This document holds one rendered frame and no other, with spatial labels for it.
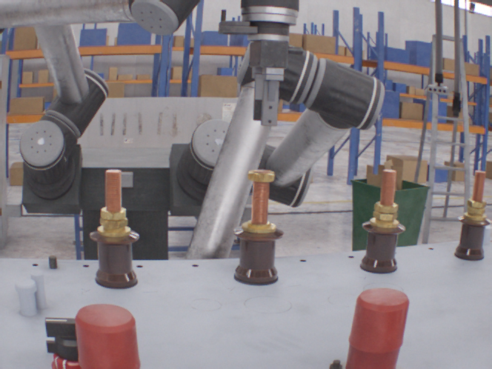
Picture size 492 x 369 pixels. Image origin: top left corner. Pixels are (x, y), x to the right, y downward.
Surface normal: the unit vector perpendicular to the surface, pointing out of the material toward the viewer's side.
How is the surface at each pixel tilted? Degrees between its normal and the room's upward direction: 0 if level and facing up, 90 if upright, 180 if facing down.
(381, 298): 4
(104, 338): 89
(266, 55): 90
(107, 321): 4
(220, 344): 0
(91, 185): 90
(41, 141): 60
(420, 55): 90
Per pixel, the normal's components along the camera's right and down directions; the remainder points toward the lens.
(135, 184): 0.21, 0.19
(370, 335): -0.43, 0.13
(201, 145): 0.11, -0.29
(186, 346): 0.05, -0.98
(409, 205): 0.55, 0.25
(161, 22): -0.43, 0.82
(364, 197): -0.83, 0.13
